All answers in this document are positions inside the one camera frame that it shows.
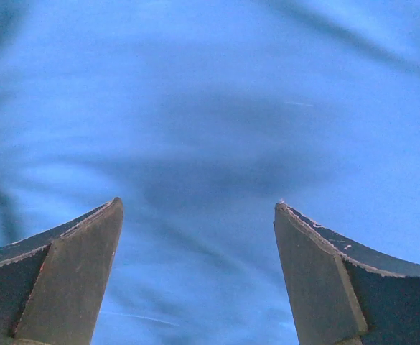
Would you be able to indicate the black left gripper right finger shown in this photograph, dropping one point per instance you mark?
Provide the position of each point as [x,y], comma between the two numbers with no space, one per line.
[342,292]

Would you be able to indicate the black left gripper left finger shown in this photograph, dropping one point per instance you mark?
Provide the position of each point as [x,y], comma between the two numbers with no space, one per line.
[52,284]

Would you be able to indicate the blue t shirt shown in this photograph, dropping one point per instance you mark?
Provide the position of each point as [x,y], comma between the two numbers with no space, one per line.
[201,116]

